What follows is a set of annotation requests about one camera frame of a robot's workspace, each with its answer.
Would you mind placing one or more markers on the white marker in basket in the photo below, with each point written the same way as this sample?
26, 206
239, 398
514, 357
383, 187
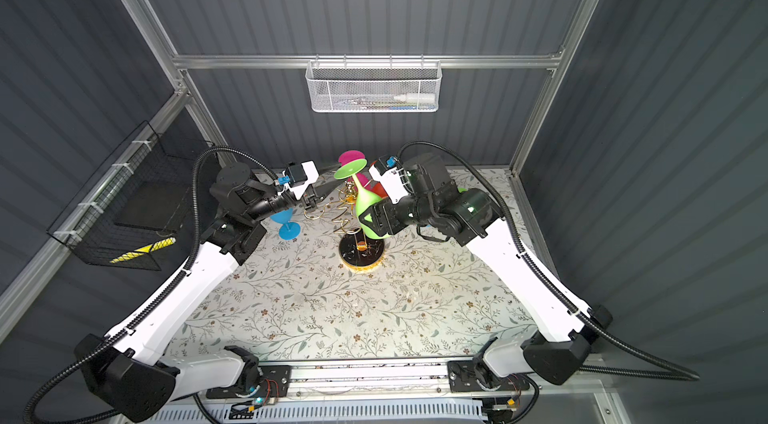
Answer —
416, 99

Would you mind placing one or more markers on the white mesh wall basket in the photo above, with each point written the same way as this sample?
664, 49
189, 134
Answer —
369, 88

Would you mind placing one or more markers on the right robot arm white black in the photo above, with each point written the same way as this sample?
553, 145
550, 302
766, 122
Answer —
421, 192

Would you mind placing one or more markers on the gold wire glass rack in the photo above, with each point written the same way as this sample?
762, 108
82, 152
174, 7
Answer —
357, 252

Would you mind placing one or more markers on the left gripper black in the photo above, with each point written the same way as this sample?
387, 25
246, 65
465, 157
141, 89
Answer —
316, 197

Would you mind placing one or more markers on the aluminium front rail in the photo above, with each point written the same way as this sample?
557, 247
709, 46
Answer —
398, 390

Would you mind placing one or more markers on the green wine glass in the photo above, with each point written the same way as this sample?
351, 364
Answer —
365, 198

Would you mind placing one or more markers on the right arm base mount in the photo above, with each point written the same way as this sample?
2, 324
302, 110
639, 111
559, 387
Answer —
473, 375

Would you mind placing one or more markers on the blue wine glass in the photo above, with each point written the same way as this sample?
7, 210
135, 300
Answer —
289, 229

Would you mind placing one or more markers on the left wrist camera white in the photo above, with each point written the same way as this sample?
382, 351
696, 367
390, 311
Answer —
297, 178

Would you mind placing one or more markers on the red wine glass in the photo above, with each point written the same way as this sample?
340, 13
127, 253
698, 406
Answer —
377, 188

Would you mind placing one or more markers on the black wire wall basket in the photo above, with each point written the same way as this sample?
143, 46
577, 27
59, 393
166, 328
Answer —
136, 213

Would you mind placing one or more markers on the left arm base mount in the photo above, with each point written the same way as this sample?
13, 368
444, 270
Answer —
256, 380

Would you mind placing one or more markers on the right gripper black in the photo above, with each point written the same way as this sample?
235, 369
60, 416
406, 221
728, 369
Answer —
383, 213

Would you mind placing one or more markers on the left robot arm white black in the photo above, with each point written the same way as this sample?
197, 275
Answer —
128, 371

